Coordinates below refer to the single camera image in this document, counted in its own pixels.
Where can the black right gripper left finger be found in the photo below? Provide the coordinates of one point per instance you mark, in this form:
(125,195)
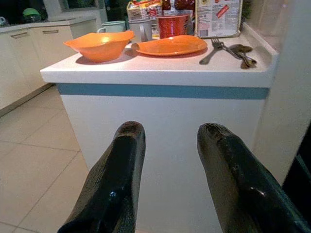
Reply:
(114,184)

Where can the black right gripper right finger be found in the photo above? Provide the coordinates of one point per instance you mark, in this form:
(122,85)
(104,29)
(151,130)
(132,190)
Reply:
(240,189)

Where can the metal fork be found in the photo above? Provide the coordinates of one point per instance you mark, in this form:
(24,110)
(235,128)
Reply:
(207,58)

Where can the black appliance front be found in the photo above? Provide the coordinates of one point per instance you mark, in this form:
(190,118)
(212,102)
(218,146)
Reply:
(301,174)

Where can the white kitchen counter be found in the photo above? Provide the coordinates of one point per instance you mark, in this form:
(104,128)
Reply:
(158,116)

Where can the metal spoon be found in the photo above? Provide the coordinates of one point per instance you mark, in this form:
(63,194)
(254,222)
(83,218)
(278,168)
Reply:
(245,65)
(240,48)

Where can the orange plastic bowl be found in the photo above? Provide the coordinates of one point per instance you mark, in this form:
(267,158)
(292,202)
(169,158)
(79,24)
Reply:
(97,48)

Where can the orange plastic plate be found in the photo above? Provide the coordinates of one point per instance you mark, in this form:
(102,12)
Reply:
(170,46)

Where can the cream kitchen cabinets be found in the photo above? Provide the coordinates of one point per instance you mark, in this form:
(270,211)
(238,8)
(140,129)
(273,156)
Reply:
(22,60)

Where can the grey mug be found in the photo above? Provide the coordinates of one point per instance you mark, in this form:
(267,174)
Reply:
(141,29)

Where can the mint green mug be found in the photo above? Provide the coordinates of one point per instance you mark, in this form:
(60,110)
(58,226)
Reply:
(114,26)

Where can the red mug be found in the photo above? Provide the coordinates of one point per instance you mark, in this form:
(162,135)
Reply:
(172,26)

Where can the white printed food box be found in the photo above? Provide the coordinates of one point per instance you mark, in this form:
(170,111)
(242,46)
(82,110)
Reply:
(218,21)

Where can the yellow noodle packet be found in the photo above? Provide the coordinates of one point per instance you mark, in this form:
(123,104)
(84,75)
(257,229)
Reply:
(143,11)

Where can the dark red jar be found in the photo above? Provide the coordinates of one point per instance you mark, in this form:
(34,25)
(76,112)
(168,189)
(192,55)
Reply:
(184,6)
(167,4)

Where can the green plastic container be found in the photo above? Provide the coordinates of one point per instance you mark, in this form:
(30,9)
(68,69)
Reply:
(32,14)

